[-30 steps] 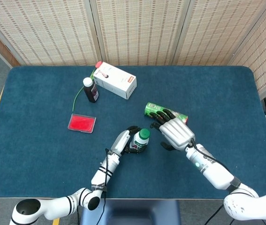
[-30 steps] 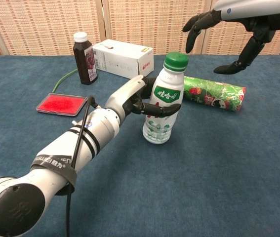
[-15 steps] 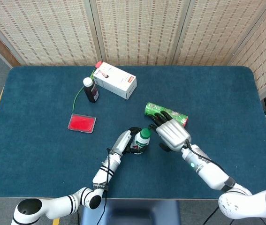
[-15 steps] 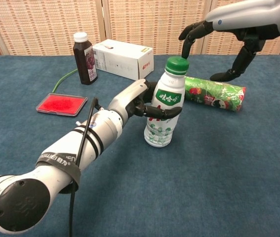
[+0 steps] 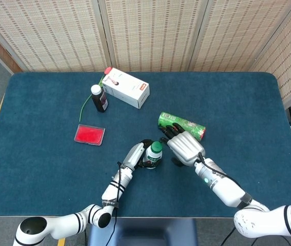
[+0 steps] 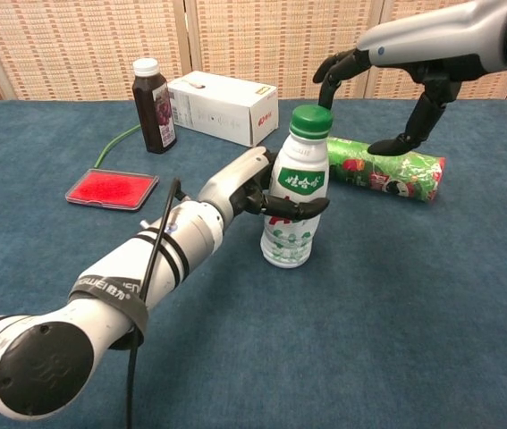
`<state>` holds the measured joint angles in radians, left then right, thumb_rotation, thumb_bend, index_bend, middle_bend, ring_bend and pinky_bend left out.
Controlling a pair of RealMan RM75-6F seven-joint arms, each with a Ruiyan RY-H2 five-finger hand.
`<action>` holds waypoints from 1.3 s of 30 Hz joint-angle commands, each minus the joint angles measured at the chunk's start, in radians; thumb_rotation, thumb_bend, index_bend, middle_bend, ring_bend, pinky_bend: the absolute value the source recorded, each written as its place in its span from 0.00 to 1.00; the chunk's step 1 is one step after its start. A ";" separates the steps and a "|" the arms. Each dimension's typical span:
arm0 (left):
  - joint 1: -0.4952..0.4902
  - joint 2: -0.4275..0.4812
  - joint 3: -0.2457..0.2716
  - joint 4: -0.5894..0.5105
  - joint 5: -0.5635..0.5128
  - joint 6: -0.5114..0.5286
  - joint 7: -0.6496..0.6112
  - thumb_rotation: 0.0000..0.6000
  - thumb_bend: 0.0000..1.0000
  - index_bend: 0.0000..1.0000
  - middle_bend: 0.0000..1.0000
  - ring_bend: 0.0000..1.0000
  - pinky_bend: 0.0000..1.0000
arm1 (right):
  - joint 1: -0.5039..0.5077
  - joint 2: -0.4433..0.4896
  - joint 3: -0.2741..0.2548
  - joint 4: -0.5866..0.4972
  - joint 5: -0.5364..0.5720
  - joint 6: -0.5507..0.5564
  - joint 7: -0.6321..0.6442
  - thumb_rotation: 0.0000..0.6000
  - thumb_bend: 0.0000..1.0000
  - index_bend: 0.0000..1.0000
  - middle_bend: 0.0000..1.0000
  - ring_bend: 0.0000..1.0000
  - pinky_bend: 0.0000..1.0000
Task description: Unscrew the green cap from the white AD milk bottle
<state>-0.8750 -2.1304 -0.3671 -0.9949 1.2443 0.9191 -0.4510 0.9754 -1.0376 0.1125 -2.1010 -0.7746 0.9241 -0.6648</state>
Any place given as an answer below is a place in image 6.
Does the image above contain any white cardboard box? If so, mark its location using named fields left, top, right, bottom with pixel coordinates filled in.
left=166, top=70, right=280, bottom=148

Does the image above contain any white plastic milk drink bottle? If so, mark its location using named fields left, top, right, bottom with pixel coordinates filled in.
left=259, top=131, right=330, bottom=270

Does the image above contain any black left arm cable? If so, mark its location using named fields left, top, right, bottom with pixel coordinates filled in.
left=125, top=178, right=187, bottom=429

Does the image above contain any green screw bottle cap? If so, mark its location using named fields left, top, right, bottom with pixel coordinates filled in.
left=289, top=105, right=334, bottom=140

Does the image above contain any green cable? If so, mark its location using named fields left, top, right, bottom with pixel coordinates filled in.
left=95, top=123, right=141, bottom=170

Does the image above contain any green printed wrapped roll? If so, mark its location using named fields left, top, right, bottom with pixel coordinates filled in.
left=326, top=137, right=446, bottom=205

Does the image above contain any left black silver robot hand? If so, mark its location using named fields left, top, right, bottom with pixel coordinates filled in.
left=197, top=146, right=331, bottom=223

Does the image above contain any red ink pad clear case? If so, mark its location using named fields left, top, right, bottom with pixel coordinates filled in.
left=64, top=168, right=161, bottom=212

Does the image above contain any blue felt table cover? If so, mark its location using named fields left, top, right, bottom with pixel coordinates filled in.
left=0, top=97, right=507, bottom=429

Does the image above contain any black velcro strap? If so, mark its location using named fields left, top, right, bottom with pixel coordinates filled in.
left=68, top=276, right=149, bottom=336

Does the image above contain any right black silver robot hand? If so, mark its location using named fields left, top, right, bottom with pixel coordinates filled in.
left=312, top=0, right=507, bottom=156

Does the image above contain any dark juice bottle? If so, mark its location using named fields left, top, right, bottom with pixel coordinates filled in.
left=131, top=58, right=178, bottom=155

